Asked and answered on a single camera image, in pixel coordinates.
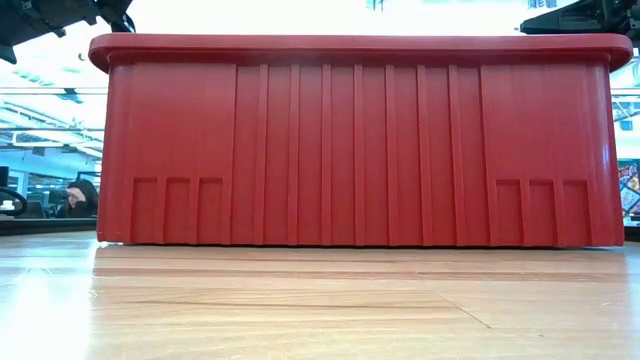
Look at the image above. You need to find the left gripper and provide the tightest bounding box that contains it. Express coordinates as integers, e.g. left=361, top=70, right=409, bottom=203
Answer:
left=0, top=0, right=136, bottom=51

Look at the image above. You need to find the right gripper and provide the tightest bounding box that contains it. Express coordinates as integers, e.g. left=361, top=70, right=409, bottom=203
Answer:
left=519, top=0, right=640, bottom=49

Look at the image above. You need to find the black curved object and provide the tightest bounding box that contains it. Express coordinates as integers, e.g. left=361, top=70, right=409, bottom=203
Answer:
left=0, top=185, right=30, bottom=219

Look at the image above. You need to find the person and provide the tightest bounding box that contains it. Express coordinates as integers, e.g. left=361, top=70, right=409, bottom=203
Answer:
left=55, top=178, right=101, bottom=220

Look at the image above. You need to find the red plastic bin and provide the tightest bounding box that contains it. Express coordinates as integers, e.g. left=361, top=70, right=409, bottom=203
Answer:
left=87, top=32, right=635, bottom=249

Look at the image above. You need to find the colourful patterned panel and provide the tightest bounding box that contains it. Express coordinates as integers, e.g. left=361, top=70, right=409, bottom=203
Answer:
left=618, top=159, right=640, bottom=227

